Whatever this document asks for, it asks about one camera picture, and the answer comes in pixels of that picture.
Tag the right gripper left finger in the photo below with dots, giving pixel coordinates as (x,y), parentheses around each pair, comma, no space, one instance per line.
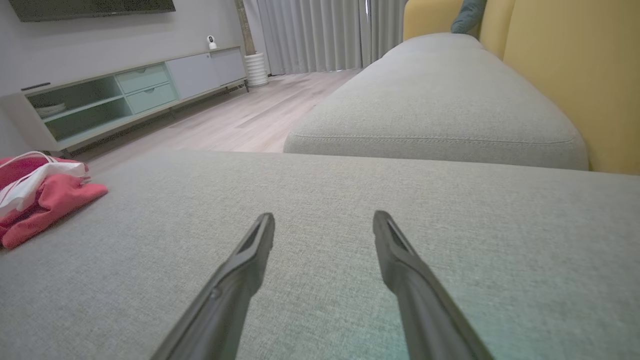
(225,310)

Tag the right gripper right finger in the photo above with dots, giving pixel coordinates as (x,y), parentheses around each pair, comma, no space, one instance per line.
(425,315)

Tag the red jersey with white sleeves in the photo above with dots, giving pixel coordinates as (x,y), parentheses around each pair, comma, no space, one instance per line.
(55,200)

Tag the large grey sofa seat cushion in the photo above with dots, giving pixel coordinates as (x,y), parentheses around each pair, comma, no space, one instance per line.
(325,190)

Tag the pale green cabinet drawer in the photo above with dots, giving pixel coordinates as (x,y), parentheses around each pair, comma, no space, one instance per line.
(151,97)
(142,78)

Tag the grey cabinet door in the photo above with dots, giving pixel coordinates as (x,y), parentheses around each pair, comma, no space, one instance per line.
(190,75)
(229,65)

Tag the white ribbed plant pot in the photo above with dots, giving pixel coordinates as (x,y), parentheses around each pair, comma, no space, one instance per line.
(256,70)

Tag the white bowl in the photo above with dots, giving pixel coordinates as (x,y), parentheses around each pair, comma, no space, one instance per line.
(50,110)

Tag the long low TV cabinet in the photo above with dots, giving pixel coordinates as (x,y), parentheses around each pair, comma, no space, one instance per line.
(20,120)

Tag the yellow sofa backrest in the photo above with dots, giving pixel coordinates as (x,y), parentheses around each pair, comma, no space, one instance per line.
(430,17)
(575,75)

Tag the brown plant trunk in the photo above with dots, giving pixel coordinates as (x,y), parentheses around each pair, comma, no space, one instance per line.
(245,25)

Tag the grey pleated curtain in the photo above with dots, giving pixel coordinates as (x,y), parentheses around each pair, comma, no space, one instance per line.
(310,35)
(387,25)

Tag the teal throw pillow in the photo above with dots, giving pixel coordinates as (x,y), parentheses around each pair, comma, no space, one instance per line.
(469,15)

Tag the small white security camera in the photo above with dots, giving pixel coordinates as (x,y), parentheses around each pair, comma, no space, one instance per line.
(212,42)

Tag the black wall television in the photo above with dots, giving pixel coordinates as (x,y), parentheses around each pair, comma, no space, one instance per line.
(90,7)

